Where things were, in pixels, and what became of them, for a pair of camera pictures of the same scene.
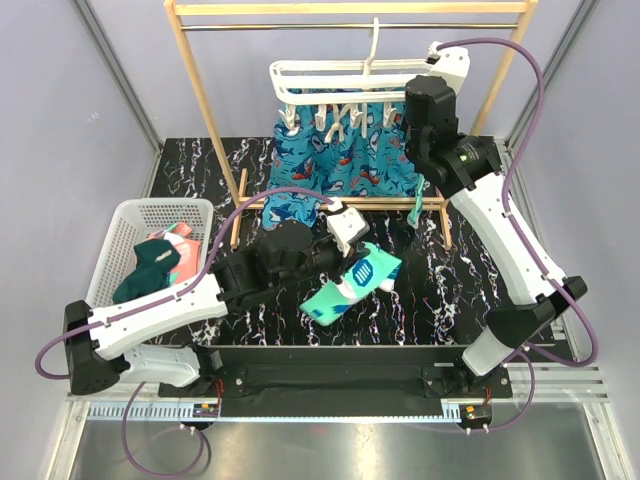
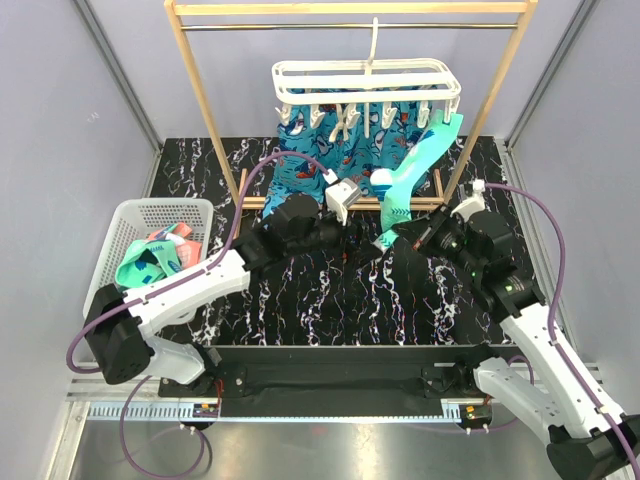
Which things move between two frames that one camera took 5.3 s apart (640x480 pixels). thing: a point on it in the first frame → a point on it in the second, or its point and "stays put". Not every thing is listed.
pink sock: [180, 228] stays put
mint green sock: [370, 274] → [147, 261]
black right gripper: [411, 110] → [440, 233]
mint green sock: [414, 215] → [396, 204]
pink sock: [189, 261] stays put
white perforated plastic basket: [130, 221] stays put
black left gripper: [344, 261] → [365, 249]
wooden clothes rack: [524, 10] stays put
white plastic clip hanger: [342, 83] stays put
